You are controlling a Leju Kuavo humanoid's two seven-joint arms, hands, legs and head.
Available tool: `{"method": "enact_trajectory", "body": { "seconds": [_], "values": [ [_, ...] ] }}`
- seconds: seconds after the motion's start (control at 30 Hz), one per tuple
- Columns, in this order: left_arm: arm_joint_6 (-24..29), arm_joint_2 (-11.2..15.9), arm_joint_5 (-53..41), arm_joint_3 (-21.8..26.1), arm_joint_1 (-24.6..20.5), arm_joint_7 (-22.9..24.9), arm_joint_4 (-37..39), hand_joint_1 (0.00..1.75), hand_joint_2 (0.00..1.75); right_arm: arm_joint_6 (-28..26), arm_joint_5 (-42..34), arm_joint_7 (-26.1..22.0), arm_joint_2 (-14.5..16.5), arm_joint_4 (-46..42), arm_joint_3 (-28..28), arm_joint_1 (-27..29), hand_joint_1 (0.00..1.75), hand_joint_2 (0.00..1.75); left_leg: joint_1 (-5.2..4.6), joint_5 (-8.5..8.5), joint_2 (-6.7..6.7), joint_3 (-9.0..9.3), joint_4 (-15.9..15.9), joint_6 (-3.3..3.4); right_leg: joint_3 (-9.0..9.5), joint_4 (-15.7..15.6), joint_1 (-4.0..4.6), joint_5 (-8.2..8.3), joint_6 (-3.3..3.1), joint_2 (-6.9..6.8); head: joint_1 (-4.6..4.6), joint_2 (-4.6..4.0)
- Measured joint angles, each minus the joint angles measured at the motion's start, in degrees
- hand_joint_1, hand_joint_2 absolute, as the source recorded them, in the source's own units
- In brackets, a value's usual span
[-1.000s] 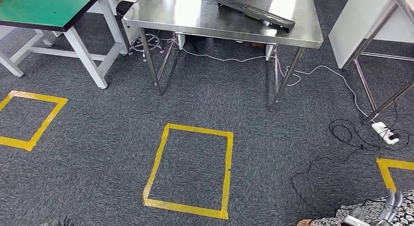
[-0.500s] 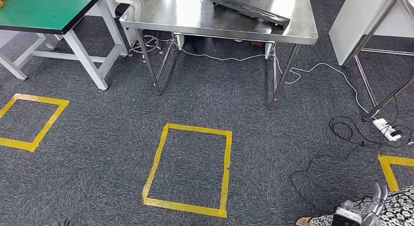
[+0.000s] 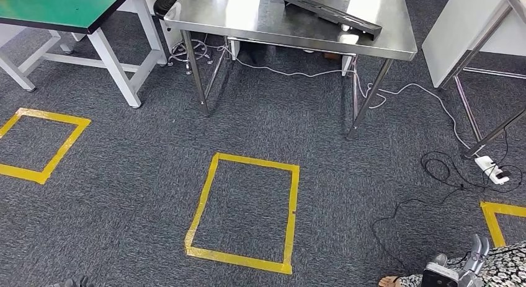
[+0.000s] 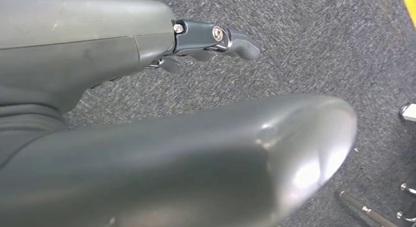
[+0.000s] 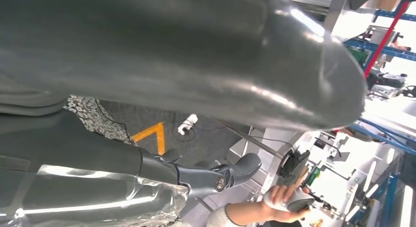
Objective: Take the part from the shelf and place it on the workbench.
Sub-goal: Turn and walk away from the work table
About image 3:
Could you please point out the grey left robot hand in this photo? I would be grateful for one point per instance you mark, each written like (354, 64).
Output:
(67, 283)

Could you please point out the long black car part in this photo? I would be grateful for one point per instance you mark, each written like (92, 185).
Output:
(361, 26)

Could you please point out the stainless steel workbench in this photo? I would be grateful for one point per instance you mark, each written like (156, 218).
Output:
(246, 14)

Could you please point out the yellow floor tape square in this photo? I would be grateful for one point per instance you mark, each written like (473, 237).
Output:
(493, 225)
(61, 147)
(250, 162)

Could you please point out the chrome chair base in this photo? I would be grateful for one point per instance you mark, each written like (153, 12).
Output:
(189, 53)

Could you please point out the green top white table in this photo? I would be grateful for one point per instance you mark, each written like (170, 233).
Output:
(61, 6)

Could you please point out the person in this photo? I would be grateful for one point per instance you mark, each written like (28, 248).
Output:
(505, 268)

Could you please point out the white power adapter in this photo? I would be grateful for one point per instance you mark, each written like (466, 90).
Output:
(491, 170)

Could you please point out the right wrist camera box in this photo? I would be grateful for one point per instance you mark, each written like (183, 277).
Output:
(437, 279)

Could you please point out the steel frame table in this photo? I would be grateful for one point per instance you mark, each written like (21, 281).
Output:
(468, 112)

